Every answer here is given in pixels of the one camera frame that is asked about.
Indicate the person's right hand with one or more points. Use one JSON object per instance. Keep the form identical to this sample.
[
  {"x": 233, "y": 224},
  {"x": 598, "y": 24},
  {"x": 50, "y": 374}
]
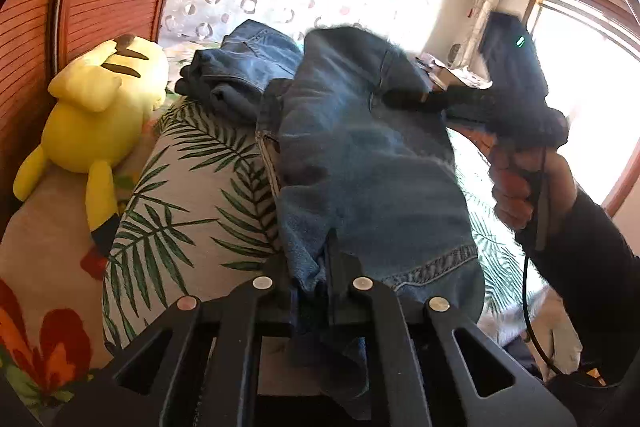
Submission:
[{"x": 525, "y": 186}]

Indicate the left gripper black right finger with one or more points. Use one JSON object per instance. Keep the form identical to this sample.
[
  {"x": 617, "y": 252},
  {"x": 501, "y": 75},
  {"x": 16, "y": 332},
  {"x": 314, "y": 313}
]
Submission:
[{"x": 358, "y": 305}]

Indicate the cardboard box on desk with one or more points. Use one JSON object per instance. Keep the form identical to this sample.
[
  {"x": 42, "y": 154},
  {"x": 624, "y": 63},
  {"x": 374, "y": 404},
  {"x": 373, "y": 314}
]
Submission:
[{"x": 444, "y": 77}]

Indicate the wooden framed window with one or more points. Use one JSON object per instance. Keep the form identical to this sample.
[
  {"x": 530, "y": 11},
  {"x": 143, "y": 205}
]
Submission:
[{"x": 589, "y": 51}]

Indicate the yellow plush toy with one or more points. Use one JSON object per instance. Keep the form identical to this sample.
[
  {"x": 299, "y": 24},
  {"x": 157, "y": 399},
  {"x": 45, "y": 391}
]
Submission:
[{"x": 103, "y": 100}]

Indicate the person's right forearm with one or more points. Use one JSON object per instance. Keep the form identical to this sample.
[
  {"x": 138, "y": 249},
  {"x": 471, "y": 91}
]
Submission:
[{"x": 596, "y": 274}]

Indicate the blue denim jeans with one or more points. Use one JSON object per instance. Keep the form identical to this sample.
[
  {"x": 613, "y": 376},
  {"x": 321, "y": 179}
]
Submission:
[{"x": 382, "y": 179}]

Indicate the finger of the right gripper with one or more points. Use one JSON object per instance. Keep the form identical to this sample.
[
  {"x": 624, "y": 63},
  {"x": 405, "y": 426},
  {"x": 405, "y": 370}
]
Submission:
[{"x": 414, "y": 101}]

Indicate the floral pink blanket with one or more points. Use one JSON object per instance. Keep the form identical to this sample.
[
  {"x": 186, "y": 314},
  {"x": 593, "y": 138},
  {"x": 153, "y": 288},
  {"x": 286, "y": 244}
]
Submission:
[{"x": 51, "y": 283}]

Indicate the palm-leaf print quilt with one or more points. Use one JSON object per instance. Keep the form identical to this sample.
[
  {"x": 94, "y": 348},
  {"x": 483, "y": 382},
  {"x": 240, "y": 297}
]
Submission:
[{"x": 202, "y": 219}]

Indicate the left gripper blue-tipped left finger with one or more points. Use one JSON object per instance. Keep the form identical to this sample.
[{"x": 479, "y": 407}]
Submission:
[{"x": 263, "y": 307}]

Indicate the window side curtain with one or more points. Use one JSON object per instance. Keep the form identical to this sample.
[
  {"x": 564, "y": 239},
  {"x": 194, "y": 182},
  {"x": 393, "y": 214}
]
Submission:
[{"x": 482, "y": 6}]

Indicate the brown wooden wardrobe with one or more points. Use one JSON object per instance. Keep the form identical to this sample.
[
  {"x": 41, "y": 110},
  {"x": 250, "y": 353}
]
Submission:
[{"x": 75, "y": 6}]

